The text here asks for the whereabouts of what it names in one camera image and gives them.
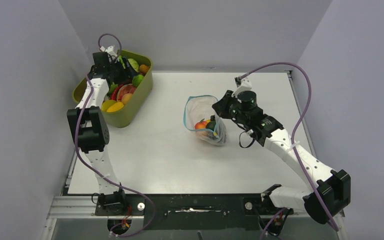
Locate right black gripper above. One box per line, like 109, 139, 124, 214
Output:
212, 90, 249, 126

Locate dark green avocado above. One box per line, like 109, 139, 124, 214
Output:
205, 120, 217, 131

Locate clear zip top bag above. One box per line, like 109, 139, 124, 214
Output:
183, 95, 227, 146

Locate orange peach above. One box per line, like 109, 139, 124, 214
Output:
194, 120, 208, 130

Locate yellow bell pepper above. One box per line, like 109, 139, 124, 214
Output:
196, 119, 218, 139

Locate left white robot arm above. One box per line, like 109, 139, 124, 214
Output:
66, 51, 130, 215

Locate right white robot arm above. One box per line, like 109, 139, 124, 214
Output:
212, 90, 351, 225

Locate lime green fruit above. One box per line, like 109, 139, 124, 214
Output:
131, 74, 145, 88

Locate watermelon slice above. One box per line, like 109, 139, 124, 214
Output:
115, 84, 136, 101

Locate green cabbage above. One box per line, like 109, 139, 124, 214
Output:
127, 58, 140, 73

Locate orange tangerine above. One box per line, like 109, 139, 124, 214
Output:
138, 64, 150, 76

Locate orange apricot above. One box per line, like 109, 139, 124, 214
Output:
121, 93, 133, 105

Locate red chili pepper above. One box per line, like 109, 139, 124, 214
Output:
110, 84, 123, 101

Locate yellow mango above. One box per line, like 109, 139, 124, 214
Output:
106, 101, 125, 113

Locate olive green plastic bin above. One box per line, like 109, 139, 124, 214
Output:
67, 50, 153, 131

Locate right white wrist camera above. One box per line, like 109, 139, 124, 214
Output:
232, 76, 252, 98

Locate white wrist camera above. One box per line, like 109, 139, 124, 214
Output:
232, 76, 252, 98
99, 45, 118, 58

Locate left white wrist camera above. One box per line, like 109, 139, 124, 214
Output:
99, 45, 118, 58

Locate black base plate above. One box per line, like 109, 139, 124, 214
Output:
93, 193, 293, 236

